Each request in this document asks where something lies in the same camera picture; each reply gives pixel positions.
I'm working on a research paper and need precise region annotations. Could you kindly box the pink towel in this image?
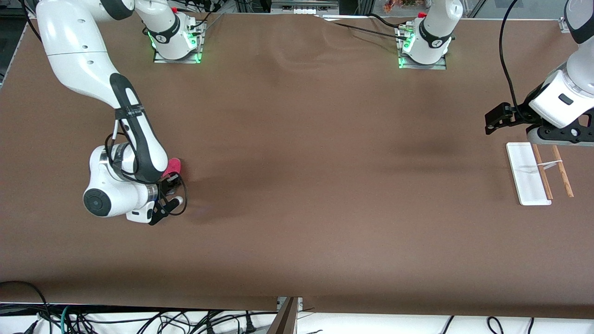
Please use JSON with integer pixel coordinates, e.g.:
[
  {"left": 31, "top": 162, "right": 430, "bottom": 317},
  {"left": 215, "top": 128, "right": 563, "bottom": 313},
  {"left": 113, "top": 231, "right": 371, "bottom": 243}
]
[{"left": 162, "top": 158, "right": 182, "bottom": 180}]

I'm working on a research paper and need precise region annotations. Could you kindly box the white rectangular tray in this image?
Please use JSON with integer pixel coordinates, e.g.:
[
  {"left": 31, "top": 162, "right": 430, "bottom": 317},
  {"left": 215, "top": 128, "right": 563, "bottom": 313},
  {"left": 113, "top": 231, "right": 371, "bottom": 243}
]
[{"left": 506, "top": 141, "right": 575, "bottom": 206}]

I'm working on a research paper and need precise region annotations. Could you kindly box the orange background object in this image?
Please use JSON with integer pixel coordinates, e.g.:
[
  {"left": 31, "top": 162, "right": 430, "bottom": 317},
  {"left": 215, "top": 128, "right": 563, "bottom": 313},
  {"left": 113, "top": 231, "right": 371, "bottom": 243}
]
[{"left": 383, "top": 0, "right": 420, "bottom": 13}]

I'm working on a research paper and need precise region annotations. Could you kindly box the white power strip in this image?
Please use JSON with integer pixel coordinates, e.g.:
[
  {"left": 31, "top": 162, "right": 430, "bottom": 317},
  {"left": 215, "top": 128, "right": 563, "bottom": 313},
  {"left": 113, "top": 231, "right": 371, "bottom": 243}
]
[{"left": 271, "top": 0, "right": 340, "bottom": 15}]

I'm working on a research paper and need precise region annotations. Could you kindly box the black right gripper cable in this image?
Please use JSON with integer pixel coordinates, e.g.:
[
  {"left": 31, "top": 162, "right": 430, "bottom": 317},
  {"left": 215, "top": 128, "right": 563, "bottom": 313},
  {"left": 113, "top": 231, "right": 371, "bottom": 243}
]
[{"left": 104, "top": 118, "right": 188, "bottom": 217}]

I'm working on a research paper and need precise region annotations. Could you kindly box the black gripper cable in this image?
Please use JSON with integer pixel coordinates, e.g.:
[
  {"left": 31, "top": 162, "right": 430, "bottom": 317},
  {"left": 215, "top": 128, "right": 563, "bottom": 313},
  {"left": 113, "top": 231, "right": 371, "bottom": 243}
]
[
  {"left": 498, "top": 0, "right": 532, "bottom": 123},
  {"left": 104, "top": 118, "right": 188, "bottom": 217}
]

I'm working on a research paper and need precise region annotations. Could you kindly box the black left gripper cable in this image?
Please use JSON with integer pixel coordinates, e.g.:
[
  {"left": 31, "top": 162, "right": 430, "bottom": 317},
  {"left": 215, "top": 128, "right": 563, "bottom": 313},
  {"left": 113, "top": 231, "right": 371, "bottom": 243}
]
[{"left": 498, "top": 0, "right": 532, "bottom": 123}]

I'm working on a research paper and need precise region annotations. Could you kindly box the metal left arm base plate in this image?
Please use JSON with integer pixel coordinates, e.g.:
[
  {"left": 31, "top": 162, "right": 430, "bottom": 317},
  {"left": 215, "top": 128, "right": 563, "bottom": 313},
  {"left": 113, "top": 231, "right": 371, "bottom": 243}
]
[{"left": 397, "top": 26, "right": 447, "bottom": 70}]

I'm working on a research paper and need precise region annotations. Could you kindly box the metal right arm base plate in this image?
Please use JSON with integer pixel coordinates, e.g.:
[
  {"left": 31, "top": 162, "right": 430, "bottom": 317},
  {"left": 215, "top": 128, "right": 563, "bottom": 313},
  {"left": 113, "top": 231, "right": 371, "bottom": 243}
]
[{"left": 153, "top": 21, "right": 205, "bottom": 64}]

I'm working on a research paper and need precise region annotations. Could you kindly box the black looped floor cable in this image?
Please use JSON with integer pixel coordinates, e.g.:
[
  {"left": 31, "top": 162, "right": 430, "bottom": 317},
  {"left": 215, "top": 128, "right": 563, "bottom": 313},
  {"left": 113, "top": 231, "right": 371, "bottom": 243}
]
[{"left": 0, "top": 280, "right": 51, "bottom": 334}]

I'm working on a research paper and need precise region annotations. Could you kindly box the black cable on table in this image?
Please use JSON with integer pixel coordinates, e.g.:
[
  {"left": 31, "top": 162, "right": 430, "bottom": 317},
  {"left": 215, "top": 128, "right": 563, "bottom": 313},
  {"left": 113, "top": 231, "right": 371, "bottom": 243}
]
[{"left": 316, "top": 13, "right": 411, "bottom": 41}]

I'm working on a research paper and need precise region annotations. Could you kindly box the aluminium frame beam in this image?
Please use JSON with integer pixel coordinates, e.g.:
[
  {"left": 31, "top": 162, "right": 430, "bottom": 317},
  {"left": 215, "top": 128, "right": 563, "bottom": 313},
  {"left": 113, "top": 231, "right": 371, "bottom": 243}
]
[{"left": 267, "top": 297, "right": 300, "bottom": 334}]

